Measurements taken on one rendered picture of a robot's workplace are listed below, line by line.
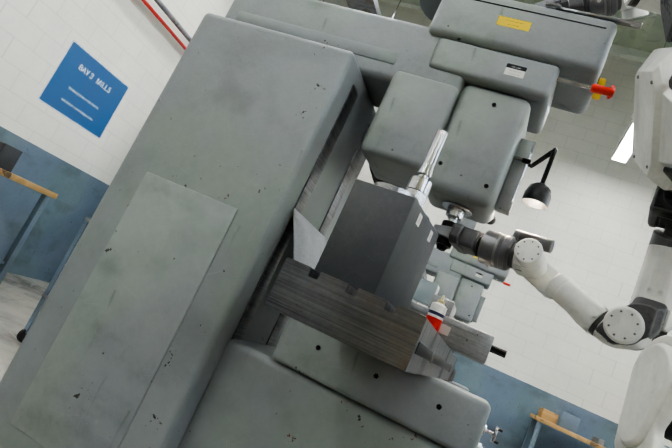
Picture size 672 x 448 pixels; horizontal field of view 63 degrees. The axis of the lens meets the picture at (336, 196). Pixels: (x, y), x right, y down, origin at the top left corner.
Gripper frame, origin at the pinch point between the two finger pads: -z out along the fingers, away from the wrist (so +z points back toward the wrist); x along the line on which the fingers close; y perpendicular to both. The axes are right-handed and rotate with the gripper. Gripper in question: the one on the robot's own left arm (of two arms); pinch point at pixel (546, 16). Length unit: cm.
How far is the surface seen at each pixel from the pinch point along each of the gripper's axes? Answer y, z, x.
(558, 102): -23.0, -0.9, 10.1
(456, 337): -86, -39, 2
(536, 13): -6.7, -4.2, -11.4
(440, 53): -12.1, -30.7, -11.8
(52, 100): 193, -395, 211
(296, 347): -87, -75, -17
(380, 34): -1.1, -46.5, -12.1
